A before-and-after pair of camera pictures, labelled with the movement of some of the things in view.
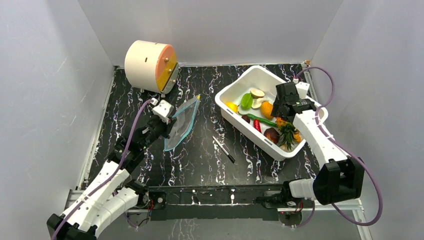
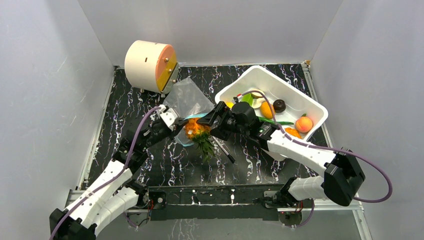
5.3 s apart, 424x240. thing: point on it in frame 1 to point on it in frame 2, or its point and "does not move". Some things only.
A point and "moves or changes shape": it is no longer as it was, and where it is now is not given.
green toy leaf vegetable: (246, 101) does not move
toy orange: (266, 108) does not move
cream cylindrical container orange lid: (152, 66) does not move
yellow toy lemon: (233, 106) does not move
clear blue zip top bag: (184, 121) moves or changes shape
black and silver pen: (229, 155) does not move
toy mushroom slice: (257, 93) does not move
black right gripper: (279, 110) to (218, 118)
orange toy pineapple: (286, 131) to (200, 134)
